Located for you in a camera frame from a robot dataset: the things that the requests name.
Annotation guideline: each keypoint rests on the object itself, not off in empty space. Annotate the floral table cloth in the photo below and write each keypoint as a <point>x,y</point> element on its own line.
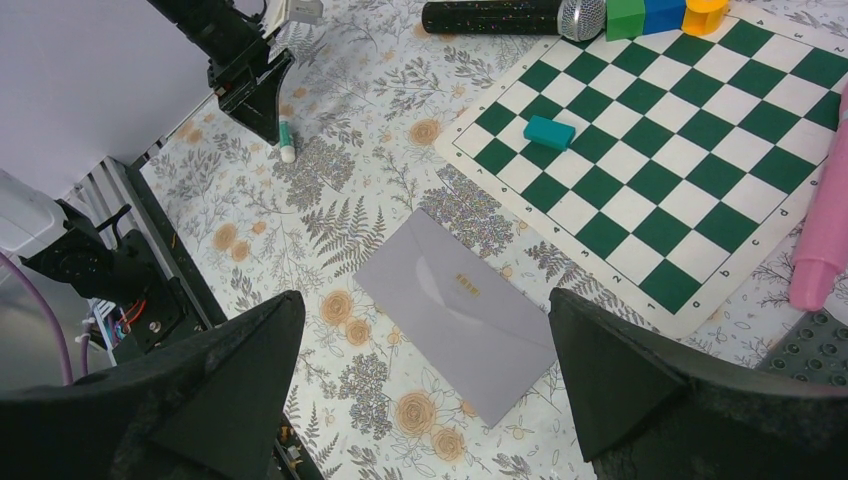
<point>367,97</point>

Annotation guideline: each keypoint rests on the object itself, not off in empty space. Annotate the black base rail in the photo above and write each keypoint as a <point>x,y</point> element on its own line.
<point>166,278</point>

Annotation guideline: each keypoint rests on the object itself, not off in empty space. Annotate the small green white bottle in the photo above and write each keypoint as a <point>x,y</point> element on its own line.
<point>286,144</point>

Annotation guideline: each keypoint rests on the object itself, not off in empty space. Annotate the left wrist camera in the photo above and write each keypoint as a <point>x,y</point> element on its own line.
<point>279,13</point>

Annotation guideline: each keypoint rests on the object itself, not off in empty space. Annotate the grey lego baseplate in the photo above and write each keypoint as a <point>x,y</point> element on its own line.
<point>813,350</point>

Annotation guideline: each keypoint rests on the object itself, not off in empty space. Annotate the green white chessboard mat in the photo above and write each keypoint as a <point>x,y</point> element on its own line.
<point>694,157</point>

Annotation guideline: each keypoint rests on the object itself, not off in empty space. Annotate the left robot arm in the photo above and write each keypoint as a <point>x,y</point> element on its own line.
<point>217,27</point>

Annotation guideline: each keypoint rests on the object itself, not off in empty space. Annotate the black toy microphone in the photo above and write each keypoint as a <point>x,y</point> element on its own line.
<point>577,20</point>

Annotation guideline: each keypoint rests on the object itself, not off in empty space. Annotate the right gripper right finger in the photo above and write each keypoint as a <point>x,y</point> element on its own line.
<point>647,407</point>

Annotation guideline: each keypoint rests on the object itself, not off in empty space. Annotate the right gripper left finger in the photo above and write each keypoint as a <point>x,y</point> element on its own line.
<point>101,426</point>

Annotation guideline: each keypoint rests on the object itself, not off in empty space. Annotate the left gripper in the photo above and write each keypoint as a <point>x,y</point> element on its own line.
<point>249,86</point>

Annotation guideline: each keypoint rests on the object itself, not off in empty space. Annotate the teal cube block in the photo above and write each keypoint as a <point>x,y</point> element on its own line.
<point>549,133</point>

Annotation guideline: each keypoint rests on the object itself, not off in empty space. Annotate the colourful block chain toy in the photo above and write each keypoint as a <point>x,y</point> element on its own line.
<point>628,19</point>

